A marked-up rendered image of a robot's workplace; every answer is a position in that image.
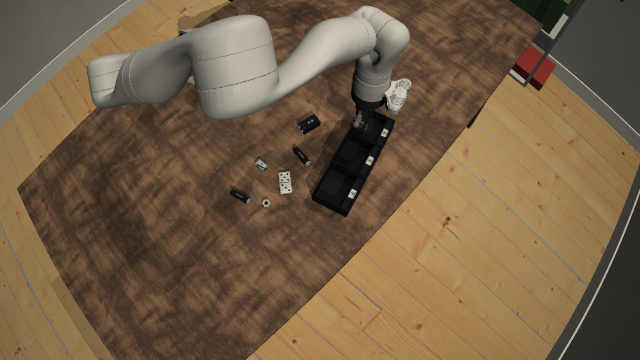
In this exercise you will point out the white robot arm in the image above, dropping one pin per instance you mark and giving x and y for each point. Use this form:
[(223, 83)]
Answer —
[(235, 69)]

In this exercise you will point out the black rack of three bins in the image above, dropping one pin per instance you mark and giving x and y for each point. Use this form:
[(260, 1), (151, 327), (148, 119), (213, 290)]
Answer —
[(346, 174)]

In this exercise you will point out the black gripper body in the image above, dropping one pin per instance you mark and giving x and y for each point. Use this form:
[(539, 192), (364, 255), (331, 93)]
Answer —
[(365, 106)]

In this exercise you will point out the white domino tile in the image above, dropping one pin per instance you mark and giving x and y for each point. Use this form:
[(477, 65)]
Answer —
[(285, 183)]

